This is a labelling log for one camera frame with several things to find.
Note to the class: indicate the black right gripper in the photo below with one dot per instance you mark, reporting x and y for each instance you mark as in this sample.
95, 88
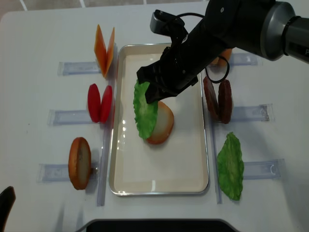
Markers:
182, 63

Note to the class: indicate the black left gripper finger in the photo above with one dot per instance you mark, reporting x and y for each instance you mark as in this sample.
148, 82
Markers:
7, 199

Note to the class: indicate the green lettuce leaf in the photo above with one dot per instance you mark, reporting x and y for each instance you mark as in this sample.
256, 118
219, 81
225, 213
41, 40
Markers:
231, 167
145, 113

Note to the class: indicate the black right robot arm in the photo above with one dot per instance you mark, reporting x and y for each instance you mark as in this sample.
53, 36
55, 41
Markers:
267, 28

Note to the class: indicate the bread slice behind arm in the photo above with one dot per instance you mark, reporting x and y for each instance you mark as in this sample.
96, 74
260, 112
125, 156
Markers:
221, 59

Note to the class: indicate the bread slice on tray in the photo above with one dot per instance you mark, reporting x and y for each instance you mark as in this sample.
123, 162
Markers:
164, 125

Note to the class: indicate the red tomato slice inner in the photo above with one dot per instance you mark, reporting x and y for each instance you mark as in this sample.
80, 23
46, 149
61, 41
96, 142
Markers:
106, 104

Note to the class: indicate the red tomato slice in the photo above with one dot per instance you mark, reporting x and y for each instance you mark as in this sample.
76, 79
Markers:
94, 103
106, 104

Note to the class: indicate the orange cheese slice inner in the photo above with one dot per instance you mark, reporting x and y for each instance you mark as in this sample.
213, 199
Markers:
110, 51

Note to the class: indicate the orange cheese slice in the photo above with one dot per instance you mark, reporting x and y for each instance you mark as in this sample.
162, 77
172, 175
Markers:
110, 51
100, 51

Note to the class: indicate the red tomato slice outer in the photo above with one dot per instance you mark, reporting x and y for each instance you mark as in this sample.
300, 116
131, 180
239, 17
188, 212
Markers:
94, 103

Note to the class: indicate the orange cheese slice outer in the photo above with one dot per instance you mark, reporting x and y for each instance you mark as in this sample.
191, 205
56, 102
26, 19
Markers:
100, 51

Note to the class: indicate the brown meat patty inner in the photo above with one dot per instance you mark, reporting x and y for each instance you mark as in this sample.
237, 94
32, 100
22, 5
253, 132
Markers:
211, 99

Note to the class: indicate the brown meat patty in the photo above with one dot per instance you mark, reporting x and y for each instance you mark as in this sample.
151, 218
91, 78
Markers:
225, 103
211, 99

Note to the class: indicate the brown meat patty outer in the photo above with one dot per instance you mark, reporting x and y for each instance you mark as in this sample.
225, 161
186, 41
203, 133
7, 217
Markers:
225, 103

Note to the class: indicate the upright bread slice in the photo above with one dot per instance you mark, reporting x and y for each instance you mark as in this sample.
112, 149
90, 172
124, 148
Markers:
79, 164

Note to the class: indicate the green lettuce leaf upright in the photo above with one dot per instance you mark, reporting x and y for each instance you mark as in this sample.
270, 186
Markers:
231, 167

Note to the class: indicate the clear left rack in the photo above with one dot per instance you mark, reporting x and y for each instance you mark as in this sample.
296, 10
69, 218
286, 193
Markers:
60, 172

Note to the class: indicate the clear rack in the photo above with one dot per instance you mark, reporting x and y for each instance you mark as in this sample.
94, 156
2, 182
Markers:
60, 172
254, 170

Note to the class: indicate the white metal tray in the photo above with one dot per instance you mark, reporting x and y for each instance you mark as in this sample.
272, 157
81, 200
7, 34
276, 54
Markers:
177, 166

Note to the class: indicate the black base panel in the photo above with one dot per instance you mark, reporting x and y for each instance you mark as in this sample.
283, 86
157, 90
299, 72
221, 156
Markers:
157, 225

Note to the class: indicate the clear right rack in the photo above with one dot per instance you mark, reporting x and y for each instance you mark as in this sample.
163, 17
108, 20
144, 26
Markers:
254, 170

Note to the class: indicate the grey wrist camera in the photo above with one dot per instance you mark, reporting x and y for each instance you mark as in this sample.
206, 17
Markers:
163, 23

